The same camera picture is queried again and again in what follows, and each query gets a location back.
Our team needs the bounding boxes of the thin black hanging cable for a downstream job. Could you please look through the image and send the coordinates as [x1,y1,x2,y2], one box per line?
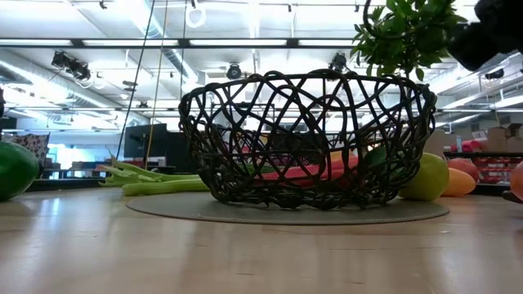
[115,0,157,161]

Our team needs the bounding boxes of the black right arm cable loop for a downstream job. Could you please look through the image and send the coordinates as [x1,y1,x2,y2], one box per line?
[361,0,405,41]

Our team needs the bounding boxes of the black aluminium table frame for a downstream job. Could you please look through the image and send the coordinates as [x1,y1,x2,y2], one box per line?
[26,178,523,197]

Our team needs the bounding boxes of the black computer monitor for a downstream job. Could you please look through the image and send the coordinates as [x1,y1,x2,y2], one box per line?
[123,123,168,159]

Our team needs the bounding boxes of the green bell pepper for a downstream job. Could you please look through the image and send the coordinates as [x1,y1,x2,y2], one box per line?
[0,140,41,202]

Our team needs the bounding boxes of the shelf with red goods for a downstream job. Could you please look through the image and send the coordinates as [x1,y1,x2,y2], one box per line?
[443,138,523,196]

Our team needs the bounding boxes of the black cabinet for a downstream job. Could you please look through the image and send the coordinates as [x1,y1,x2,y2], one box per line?
[165,131,199,173]

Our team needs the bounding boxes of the cardboard boxes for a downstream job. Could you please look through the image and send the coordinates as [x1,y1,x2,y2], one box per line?
[481,124,523,153]

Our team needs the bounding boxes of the large yellow lemon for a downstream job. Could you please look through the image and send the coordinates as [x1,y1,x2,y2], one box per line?
[330,149,356,163]

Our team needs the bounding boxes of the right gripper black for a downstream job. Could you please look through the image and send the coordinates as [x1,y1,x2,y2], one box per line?
[447,22,503,73]

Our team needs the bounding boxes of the green plant in white pot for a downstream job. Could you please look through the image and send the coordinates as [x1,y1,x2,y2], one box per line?
[350,0,469,158]

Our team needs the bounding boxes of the small yellow lemon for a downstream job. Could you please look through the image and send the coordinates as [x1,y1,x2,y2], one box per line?
[440,167,478,198]

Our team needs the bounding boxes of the patterned chair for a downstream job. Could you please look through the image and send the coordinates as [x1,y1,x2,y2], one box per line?
[10,133,51,164]

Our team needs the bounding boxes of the yellow hanging cable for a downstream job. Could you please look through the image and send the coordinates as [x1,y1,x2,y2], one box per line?
[145,0,168,169]

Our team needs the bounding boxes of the long linear ceiling light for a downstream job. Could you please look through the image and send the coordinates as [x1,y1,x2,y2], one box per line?
[0,37,523,50]

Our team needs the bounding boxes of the dark woven wire basket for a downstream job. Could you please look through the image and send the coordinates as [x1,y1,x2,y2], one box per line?
[178,69,438,212]

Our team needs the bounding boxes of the orange fruit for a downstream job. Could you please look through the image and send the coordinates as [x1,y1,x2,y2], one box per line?
[447,158,480,183]

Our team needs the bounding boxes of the green white celery bunch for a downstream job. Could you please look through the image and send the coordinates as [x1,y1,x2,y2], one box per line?
[97,153,212,197]

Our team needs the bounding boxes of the yellow-green apple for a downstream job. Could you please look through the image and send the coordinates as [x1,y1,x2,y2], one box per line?
[398,152,450,202]

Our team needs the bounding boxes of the round grey placemat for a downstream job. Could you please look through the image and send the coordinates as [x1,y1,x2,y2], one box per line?
[125,190,450,226]

